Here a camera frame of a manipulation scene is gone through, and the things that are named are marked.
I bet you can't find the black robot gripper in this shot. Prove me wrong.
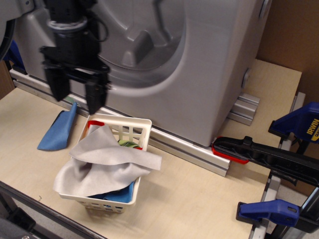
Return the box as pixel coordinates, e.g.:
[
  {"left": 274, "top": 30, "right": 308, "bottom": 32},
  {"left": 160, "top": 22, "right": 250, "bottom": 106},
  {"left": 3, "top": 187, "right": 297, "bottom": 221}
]
[{"left": 40, "top": 27, "right": 110, "bottom": 115}]

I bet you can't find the white plastic laundry basket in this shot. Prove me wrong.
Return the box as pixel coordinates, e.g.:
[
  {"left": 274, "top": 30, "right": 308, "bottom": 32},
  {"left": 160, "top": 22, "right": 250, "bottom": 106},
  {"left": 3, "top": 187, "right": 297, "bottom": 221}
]
[{"left": 59, "top": 114, "right": 152, "bottom": 213}]

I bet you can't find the grey cloth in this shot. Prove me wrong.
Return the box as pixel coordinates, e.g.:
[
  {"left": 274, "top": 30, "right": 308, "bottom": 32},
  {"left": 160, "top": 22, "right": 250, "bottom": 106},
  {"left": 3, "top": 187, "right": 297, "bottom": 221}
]
[{"left": 53, "top": 125, "right": 161, "bottom": 197}]

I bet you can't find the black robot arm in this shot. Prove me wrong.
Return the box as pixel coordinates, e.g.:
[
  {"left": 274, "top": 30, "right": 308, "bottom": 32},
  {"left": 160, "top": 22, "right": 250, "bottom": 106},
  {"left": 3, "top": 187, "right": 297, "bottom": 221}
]
[{"left": 40, "top": 0, "right": 110, "bottom": 115}]

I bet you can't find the washing machine door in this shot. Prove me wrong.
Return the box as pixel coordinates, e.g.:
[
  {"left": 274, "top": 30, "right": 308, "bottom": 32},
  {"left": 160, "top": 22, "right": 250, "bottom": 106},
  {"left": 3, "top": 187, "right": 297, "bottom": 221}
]
[{"left": 0, "top": 0, "right": 35, "bottom": 60}]

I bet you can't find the grey toy washing machine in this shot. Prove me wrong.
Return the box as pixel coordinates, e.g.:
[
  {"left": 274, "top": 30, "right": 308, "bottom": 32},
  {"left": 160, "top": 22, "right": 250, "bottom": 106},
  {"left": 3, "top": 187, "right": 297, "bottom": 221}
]
[{"left": 12, "top": 0, "right": 272, "bottom": 147}]

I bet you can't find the red cloth with black trim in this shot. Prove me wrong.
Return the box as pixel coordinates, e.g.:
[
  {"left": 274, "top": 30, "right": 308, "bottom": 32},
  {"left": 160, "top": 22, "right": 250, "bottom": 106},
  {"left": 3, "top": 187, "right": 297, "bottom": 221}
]
[{"left": 88, "top": 120, "right": 143, "bottom": 150}]

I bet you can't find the blue cloth on table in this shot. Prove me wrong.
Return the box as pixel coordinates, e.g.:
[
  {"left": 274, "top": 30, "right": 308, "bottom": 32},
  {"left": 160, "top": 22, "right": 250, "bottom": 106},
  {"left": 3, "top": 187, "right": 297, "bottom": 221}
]
[{"left": 37, "top": 103, "right": 77, "bottom": 151}]

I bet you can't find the green cloth with black trim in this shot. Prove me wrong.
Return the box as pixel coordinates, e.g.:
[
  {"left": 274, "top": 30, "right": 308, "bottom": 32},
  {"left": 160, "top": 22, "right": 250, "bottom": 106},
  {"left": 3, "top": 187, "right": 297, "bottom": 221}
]
[{"left": 118, "top": 140, "right": 140, "bottom": 148}]

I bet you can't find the blue cloth in basket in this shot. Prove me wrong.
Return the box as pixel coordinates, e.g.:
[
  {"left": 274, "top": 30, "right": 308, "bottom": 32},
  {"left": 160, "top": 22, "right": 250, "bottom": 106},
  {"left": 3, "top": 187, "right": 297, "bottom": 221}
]
[{"left": 89, "top": 182, "right": 135, "bottom": 203}]

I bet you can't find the short aluminium extrusion block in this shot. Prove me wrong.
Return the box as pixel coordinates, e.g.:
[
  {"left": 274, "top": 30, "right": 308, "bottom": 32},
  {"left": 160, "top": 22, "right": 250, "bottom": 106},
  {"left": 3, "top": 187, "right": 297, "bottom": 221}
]
[{"left": 227, "top": 93, "right": 260, "bottom": 126}]

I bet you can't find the brown cardboard panel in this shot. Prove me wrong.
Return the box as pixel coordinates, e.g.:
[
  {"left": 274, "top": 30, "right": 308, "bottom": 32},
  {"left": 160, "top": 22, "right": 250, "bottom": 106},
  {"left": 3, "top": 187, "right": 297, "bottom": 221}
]
[{"left": 255, "top": 0, "right": 319, "bottom": 197}]

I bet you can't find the blue Irwin clamp upper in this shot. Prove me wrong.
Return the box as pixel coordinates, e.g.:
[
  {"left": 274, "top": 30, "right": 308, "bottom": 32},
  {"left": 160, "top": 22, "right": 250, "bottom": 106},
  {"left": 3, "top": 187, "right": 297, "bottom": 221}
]
[{"left": 268, "top": 102, "right": 319, "bottom": 144}]

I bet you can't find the blue clamp lower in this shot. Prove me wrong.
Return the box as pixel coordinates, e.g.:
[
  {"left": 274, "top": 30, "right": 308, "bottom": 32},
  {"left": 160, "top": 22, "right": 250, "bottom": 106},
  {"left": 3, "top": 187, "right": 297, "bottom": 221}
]
[{"left": 235, "top": 199, "right": 319, "bottom": 234}]

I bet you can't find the black metal table frame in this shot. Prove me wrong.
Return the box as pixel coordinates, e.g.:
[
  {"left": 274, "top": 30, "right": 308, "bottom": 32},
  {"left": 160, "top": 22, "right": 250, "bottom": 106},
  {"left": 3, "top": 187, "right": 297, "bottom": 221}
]
[{"left": 0, "top": 182, "right": 104, "bottom": 239}]

